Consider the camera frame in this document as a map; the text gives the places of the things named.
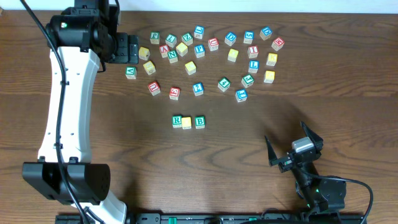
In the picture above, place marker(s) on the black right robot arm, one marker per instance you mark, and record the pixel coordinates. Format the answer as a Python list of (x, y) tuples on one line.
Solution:
[(322, 195)]

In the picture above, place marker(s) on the blue D block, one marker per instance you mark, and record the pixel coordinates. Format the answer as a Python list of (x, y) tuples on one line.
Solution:
[(230, 38)]

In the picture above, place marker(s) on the yellow K block right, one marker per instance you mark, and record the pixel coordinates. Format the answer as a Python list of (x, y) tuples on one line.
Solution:
[(271, 59)]

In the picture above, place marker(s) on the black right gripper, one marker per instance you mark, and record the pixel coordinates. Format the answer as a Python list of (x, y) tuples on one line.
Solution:
[(288, 162)]

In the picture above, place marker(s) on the green J block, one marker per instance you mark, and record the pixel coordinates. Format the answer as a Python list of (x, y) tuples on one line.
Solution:
[(247, 80)]

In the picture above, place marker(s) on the yellow K block left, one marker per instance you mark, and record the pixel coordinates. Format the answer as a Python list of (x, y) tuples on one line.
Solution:
[(144, 53)]

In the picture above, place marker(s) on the blue block top row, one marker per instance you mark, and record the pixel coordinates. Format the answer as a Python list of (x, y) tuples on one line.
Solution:
[(199, 32)]

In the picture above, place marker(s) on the yellow S block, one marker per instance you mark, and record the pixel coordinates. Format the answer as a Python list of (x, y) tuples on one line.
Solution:
[(149, 67)]

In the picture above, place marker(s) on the blue P block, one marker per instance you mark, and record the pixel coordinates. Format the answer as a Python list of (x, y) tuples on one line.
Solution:
[(199, 51)]

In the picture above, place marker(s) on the green B block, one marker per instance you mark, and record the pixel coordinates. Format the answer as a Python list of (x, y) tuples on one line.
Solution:
[(200, 122)]

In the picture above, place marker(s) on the yellow G block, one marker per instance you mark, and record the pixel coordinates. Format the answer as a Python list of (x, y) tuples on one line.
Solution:
[(269, 76)]

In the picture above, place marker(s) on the yellow block near Z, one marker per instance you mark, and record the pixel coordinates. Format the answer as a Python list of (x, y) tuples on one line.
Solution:
[(182, 49)]

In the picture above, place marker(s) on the blue L block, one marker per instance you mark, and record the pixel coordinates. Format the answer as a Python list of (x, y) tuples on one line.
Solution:
[(253, 66)]

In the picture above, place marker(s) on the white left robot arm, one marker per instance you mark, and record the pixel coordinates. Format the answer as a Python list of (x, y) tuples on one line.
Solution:
[(83, 39)]

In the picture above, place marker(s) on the green N block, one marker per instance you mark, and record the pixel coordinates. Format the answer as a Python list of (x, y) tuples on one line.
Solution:
[(172, 56)]

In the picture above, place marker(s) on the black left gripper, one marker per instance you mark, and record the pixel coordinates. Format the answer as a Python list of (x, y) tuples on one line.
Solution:
[(129, 48)]

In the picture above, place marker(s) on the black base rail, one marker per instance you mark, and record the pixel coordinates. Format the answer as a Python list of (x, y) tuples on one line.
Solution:
[(270, 217)]

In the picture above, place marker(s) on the green R block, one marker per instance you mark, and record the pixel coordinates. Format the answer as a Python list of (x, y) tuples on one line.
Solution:
[(177, 121)]

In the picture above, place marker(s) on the green block far top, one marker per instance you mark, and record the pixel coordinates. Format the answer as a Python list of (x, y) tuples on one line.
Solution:
[(155, 38)]

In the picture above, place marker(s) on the green Z block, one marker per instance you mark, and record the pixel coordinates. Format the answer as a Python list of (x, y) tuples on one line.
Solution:
[(187, 39)]

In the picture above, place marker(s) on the red A block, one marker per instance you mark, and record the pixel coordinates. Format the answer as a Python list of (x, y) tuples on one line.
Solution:
[(164, 50)]

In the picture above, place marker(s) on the green 4 block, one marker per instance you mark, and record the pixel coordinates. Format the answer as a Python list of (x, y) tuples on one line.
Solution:
[(224, 84)]

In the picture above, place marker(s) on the yellow k block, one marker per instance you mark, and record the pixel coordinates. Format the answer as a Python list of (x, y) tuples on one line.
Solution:
[(144, 53), (271, 59)]

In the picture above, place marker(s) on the red u block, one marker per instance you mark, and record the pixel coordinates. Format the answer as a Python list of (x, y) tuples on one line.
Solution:
[(154, 88), (213, 44)]

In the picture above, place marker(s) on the yellow C block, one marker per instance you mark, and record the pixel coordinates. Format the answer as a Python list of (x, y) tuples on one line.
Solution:
[(190, 68)]

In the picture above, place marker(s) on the red U block lower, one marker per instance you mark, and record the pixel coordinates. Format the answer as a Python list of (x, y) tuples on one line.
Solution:
[(154, 88)]

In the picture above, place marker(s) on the red M block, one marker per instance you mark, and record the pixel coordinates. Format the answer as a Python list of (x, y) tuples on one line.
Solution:
[(277, 44)]

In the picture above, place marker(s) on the blue 5 block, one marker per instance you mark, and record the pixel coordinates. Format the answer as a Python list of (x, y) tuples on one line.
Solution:
[(248, 37)]

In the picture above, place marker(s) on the yellow O block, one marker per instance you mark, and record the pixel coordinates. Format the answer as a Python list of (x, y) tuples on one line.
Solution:
[(232, 55), (186, 123)]

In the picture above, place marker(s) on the green V block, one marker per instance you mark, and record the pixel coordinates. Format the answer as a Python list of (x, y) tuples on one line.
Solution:
[(131, 73)]

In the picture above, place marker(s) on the blue T block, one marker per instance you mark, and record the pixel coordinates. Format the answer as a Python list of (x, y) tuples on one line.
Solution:
[(241, 95)]

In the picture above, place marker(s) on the blue 2 block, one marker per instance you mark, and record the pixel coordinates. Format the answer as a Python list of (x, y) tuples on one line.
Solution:
[(198, 89)]

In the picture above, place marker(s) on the green L block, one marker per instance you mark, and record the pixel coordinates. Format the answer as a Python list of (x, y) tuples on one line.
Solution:
[(171, 40)]

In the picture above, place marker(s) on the red E block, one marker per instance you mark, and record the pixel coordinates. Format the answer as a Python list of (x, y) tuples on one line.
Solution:
[(174, 93)]

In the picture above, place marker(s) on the red U block upper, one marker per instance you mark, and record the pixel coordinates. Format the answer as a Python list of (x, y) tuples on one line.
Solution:
[(213, 44)]

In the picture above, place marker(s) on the blue Q block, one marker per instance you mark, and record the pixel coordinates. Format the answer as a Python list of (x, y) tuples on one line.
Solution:
[(265, 33)]

